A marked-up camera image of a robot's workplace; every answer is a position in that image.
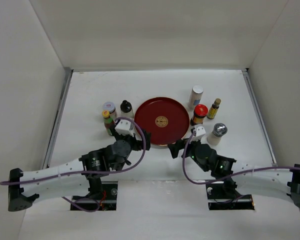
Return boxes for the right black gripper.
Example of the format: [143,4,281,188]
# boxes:
[167,134,209,172]

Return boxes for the yellow cap chili sauce bottle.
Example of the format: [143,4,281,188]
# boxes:
[102,110,115,136]

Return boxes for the black cap white-powder bottle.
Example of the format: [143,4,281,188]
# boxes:
[120,100,134,119]

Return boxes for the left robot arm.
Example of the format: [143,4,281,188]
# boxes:
[5,129,151,212]

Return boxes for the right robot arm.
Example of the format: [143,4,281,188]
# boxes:
[168,138,300,209]

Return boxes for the red round tray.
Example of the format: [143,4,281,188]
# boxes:
[134,97,190,146]

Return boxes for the grey lid paste jar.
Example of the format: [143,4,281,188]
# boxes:
[102,101,117,119]

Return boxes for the red lid sauce jar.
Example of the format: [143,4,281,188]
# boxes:
[190,104,209,126]

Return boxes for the silver top salt shaker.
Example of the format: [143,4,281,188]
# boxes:
[207,123,228,146]

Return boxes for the small brown yellow-label bottle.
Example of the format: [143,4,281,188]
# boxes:
[206,98,221,120]

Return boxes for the white cylinder spice shaker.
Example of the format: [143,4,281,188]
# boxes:
[188,85,204,109]

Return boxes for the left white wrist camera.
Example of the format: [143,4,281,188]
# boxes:
[114,119,134,137]

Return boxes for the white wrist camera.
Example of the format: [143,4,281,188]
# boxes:
[191,124,206,142]
[114,119,134,137]

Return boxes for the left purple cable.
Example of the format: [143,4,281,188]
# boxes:
[0,116,147,213]

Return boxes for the purple cable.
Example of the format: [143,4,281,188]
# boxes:
[0,116,147,213]
[181,129,300,205]

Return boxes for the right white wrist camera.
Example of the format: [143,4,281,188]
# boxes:
[191,124,206,142]

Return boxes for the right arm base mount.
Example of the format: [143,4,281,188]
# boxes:
[206,181,255,211]

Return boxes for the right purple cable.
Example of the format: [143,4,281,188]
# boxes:
[181,129,300,205]

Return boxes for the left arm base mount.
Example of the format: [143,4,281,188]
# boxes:
[70,181,118,213]

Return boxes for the left aluminium frame rail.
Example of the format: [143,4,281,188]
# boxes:
[40,67,73,170]

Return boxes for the aluminium frame rail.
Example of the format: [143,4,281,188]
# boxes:
[242,68,278,167]
[40,67,73,170]

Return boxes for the right aluminium frame rail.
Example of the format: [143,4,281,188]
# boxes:
[242,68,278,167]

